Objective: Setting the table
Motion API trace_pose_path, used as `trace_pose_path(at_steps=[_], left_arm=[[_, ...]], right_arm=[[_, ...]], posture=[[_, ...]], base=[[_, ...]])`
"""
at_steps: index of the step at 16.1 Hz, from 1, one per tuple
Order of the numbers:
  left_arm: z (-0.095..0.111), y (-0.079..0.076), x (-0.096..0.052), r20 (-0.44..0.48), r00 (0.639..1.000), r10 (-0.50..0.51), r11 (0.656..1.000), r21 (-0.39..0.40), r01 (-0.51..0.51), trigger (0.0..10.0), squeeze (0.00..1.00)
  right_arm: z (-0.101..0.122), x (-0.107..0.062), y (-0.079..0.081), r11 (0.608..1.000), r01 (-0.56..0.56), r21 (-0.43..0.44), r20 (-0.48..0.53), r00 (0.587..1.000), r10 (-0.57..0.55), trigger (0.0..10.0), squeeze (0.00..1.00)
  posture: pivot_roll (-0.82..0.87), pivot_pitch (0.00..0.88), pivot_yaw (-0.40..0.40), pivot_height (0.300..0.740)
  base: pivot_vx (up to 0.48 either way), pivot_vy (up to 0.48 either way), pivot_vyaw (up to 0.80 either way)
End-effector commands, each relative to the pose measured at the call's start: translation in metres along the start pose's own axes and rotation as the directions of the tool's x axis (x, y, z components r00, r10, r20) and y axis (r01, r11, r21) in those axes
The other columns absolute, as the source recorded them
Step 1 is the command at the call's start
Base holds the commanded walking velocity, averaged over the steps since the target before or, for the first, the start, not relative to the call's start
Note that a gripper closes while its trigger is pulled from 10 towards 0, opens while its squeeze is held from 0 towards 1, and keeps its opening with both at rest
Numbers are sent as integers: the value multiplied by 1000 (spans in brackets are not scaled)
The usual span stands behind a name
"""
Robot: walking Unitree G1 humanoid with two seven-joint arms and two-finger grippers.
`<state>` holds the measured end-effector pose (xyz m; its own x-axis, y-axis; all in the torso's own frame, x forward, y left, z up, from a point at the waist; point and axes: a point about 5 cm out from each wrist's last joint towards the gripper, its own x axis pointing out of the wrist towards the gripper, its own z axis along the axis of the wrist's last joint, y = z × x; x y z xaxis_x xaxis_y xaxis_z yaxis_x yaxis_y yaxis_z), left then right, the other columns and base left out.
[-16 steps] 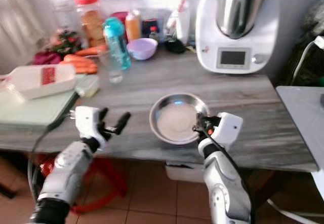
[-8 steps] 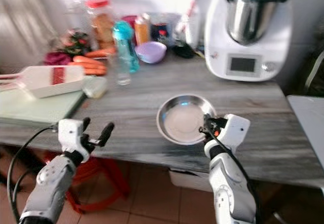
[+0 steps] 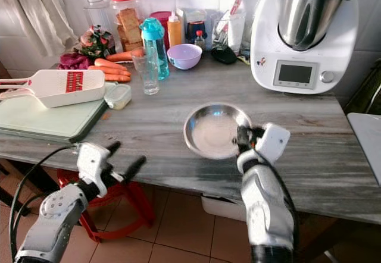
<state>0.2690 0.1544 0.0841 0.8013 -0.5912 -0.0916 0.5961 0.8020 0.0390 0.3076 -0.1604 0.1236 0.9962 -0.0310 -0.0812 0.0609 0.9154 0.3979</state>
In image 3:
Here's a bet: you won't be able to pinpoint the dark chair pale seat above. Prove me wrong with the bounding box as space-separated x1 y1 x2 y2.
346 61 381 187

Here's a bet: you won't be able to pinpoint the red lid container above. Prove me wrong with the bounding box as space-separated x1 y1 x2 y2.
149 11 173 32

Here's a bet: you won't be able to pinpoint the pale green cutting board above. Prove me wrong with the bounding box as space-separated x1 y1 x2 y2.
0 92 111 144

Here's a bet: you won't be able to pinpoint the red plastic stool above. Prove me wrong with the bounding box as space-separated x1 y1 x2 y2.
57 168 156 243

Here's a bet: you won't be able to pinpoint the orange carrot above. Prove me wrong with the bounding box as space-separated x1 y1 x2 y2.
104 74 132 84
106 50 143 63
89 66 132 80
93 58 129 74

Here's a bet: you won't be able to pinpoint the red lid jar with rusks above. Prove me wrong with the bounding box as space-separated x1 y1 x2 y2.
110 0 143 53

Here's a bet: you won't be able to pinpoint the purple bowl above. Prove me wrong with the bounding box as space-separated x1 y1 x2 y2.
167 43 204 71

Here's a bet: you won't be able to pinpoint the round steel plate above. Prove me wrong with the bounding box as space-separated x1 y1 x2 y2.
183 102 254 160

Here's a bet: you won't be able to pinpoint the small clear lidded container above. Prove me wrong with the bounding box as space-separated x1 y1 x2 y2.
104 83 133 111

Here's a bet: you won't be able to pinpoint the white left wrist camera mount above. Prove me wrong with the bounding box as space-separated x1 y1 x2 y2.
77 142 114 196

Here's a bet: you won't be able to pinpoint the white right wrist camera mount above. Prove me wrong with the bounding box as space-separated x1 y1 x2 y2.
238 123 292 173

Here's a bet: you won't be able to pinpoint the white curtain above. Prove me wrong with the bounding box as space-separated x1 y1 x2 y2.
0 0 76 59

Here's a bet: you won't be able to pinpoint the black pouch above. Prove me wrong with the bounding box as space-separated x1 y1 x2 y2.
210 46 238 66

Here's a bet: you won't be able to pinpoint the teal water bottle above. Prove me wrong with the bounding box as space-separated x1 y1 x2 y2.
140 17 171 81

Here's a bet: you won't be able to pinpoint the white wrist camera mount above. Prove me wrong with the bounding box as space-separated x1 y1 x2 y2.
77 142 114 196
238 123 292 173

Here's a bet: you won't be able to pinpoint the clear jar dark contents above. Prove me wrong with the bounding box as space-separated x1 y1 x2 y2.
183 10 208 45

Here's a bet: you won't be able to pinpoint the clear drinking glass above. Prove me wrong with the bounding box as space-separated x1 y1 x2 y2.
132 48 161 96

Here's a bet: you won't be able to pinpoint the white kitchen machine steel jug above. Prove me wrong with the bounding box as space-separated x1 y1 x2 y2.
250 0 360 95

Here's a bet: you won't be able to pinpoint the small red cap bottle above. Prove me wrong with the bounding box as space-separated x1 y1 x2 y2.
194 30 206 50

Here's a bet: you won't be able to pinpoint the clear empty lidded jar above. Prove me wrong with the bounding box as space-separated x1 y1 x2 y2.
83 0 114 32

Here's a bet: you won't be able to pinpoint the flower ornament with green leaves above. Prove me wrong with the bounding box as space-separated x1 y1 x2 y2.
77 26 117 60

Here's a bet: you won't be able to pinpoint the white mandoline slicer red blade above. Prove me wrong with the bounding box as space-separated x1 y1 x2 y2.
0 69 107 108

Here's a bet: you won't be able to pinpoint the purple red cabbage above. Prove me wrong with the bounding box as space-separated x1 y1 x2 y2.
58 52 93 71

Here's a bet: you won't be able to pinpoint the white plastic bin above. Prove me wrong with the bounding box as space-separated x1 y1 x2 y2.
201 194 248 223

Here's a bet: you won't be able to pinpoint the orange sauce squeeze bottle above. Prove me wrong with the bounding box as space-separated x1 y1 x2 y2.
167 11 184 48

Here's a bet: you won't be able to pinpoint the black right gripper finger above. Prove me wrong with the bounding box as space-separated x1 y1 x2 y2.
235 125 252 155

